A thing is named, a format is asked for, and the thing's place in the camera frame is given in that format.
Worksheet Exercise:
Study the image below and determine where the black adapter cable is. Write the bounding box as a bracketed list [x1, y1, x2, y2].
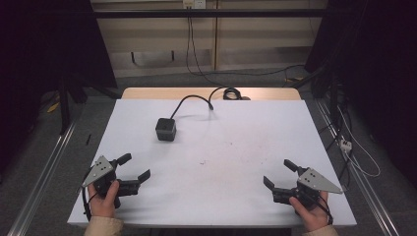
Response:
[169, 93, 215, 121]

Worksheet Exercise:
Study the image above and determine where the dark curtain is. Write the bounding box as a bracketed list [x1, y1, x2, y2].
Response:
[304, 0, 417, 188]
[0, 0, 118, 175]

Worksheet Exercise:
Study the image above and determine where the black wall cable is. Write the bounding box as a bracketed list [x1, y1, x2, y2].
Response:
[185, 7, 306, 89]

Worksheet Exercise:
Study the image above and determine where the left hand-held gripper cable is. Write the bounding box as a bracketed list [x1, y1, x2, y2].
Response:
[79, 166, 99, 222]

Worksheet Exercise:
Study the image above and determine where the right hand-held gripper cable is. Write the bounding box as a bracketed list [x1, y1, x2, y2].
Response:
[303, 188, 334, 226]

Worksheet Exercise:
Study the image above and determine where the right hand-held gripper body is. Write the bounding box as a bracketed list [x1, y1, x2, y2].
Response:
[271, 166, 344, 209]

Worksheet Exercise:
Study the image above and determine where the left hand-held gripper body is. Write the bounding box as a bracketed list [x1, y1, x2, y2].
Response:
[82, 155, 143, 198]

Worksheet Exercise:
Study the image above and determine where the white power strip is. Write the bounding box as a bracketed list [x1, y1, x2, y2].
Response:
[339, 137, 354, 155]

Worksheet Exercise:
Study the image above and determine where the person's right hand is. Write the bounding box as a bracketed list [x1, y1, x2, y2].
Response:
[288, 191, 332, 233]

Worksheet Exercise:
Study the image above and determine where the white wall socket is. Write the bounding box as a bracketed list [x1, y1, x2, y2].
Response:
[182, 0, 208, 10]

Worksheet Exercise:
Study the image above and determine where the aluminium floor rail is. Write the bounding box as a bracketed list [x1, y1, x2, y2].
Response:
[6, 121, 78, 236]
[314, 97, 401, 236]

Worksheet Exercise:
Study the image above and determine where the black horizontal bar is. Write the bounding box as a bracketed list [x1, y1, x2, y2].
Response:
[90, 8, 329, 20]

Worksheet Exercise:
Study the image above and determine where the black metal stand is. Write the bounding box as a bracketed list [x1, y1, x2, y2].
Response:
[57, 76, 73, 136]

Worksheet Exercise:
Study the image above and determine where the person's left hand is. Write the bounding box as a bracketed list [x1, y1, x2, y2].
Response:
[87, 180, 121, 218]

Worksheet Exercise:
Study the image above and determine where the hand-held gripper cable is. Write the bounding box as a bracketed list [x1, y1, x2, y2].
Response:
[303, 188, 334, 226]
[79, 166, 99, 222]

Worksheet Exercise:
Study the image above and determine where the white cable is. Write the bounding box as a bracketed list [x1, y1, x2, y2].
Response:
[335, 105, 383, 179]

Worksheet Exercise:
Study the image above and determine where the black cube power adapter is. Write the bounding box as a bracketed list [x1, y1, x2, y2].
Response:
[154, 117, 178, 143]

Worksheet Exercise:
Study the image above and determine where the coiled black cable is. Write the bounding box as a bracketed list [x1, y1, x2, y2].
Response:
[208, 86, 252, 101]

